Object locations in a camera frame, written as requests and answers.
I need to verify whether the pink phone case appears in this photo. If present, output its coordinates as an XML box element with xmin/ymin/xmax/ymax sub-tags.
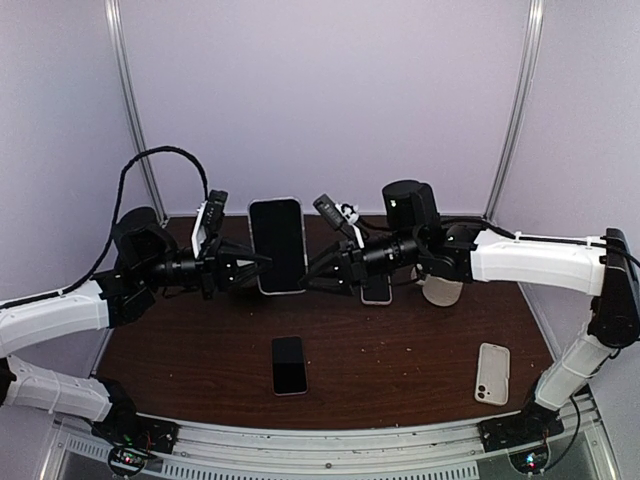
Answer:
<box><xmin>360</xmin><ymin>275</ymin><xmax>393</xmax><ymax>306</ymax></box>

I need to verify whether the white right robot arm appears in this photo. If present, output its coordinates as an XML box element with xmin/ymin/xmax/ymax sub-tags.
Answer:
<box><xmin>300</xmin><ymin>180</ymin><xmax>639</xmax><ymax>442</ymax></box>

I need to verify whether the right aluminium frame post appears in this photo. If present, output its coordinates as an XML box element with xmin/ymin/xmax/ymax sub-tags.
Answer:
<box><xmin>484</xmin><ymin>0</ymin><xmax>546</xmax><ymax>220</ymax></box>

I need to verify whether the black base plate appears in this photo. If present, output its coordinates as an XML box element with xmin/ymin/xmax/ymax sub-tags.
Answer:
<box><xmin>478</xmin><ymin>412</ymin><xmax>564</xmax><ymax>453</ymax></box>
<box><xmin>90</xmin><ymin>416</ymin><xmax>179</xmax><ymax>454</ymax></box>

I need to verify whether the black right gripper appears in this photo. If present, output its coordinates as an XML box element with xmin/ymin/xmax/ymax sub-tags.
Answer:
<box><xmin>297</xmin><ymin>229</ymin><xmax>423</xmax><ymax>297</ymax></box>

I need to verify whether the cream ceramic mug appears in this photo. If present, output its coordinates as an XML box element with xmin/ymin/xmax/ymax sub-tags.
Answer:
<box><xmin>411</xmin><ymin>266</ymin><xmax>464</xmax><ymax>307</ymax></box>

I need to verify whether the left circuit board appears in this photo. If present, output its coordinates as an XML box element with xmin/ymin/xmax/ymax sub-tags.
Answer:
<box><xmin>107</xmin><ymin>447</ymin><xmax>150</xmax><ymax>476</ymax></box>

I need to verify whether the aluminium front rail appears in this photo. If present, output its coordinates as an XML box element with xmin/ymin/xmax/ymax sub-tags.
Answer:
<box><xmin>36</xmin><ymin>401</ymin><xmax>621</xmax><ymax>479</ymax></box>

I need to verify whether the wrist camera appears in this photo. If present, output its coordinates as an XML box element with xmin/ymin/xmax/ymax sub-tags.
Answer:
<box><xmin>190</xmin><ymin>190</ymin><xmax>228</xmax><ymax>259</ymax></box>
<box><xmin>313</xmin><ymin>194</ymin><xmax>364</xmax><ymax>248</ymax></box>

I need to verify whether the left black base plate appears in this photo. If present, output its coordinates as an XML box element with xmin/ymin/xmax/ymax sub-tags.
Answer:
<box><xmin>90</xmin><ymin>416</ymin><xmax>179</xmax><ymax>454</ymax></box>

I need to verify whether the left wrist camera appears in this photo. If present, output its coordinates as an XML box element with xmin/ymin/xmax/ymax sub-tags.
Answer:
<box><xmin>190</xmin><ymin>190</ymin><xmax>228</xmax><ymax>259</ymax></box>

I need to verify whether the right circuit board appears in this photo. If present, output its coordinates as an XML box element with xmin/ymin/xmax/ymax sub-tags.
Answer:
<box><xmin>509</xmin><ymin>446</ymin><xmax>549</xmax><ymax>475</ymax></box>

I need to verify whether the white phone case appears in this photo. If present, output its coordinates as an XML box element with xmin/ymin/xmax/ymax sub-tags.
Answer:
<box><xmin>474</xmin><ymin>342</ymin><xmax>511</xmax><ymax>406</ymax></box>

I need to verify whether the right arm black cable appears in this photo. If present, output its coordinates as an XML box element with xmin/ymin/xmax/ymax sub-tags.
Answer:
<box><xmin>359</xmin><ymin>214</ymin><xmax>640</xmax><ymax>271</ymax></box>

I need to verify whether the aluminium frame post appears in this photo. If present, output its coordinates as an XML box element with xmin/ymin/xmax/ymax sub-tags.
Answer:
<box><xmin>104</xmin><ymin>0</ymin><xmax>168</xmax><ymax>224</ymax></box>
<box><xmin>484</xmin><ymin>0</ymin><xmax>546</xmax><ymax>220</ymax></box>

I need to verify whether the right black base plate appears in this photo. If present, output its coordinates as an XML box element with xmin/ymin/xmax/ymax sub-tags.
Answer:
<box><xmin>478</xmin><ymin>412</ymin><xmax>564</xmax><ymax>453</ymax></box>

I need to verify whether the left aluminium frame post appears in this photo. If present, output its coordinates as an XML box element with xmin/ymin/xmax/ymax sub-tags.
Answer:
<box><xmin>104</xmin><ymin>0</ymin><xmax>168</xmax><ymax>224</ymax></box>

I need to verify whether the circuit board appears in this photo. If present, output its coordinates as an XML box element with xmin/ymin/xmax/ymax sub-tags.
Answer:
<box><xmin>107</xmin><ymin>447</ymin><xmax>150</xmax><ymax>476</ymax></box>
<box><xmin>509</xmin><ymin>446</ymin><xmax>549</xmax><ymax>475</ymax></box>

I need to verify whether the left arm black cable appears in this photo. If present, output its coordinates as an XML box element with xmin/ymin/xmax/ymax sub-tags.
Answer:
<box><xmin>0</xmin><ymin>144</ymin><xmax>211</xmax><ymax>306</ymax></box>

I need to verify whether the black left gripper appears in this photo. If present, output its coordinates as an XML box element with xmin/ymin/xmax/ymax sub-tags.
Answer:
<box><xmin>137</xmin><ymin>231</ymin><xmax>273</xmax><ymax>300</ymax></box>

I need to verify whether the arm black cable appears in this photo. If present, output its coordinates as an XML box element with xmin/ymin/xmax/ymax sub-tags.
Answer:
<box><xmin>0</xmin><ymin>144</ymin><xmax>211</xmax><ymax>306</ymax></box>
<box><xmin>359</xmin><ymin>214</ymin><xmax>640</xmax><ymax>271</ymax></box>

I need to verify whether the clear phone case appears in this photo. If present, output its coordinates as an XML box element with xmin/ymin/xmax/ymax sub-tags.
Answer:
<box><xmin>247</xmin><ymin>196</ymin><xmax>308</xmax><ymax>297</ymax></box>

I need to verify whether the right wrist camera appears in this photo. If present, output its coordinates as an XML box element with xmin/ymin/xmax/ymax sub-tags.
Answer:
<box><xmin>313</xmin><ymin>194</ymin><xmax>364</xmax><ymax>248</ymax></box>

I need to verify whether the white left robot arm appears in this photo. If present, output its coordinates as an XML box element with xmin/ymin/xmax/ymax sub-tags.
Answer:
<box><xmin>1</xmin><ymin>207</ymin><xmax>272</xmax><ymax>444</ymax></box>

